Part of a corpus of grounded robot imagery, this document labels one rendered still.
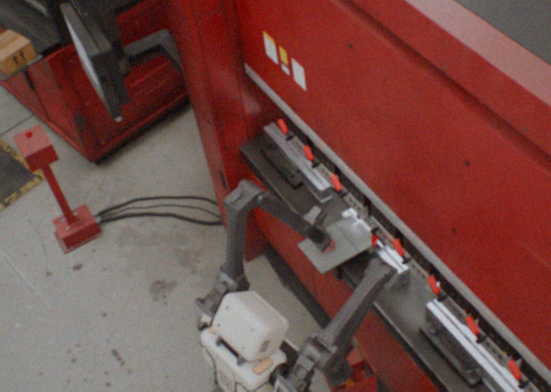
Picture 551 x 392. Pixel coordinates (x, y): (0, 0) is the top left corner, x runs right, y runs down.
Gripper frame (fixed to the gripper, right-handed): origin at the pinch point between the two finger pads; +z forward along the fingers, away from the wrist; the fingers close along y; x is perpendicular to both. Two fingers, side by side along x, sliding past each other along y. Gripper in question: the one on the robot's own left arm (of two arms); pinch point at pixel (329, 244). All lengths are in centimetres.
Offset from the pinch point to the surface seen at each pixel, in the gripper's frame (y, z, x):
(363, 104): -8, -56, -48
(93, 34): 117, -67, 6
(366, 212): -4.5, -3.6, -19.7
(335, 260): -6.1, 2.0, 2.9
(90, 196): 192, 58, 101
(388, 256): -14.9, 14.4, -12.6
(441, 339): -54, 18, -5
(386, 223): -19.1, -11.1, -22.6
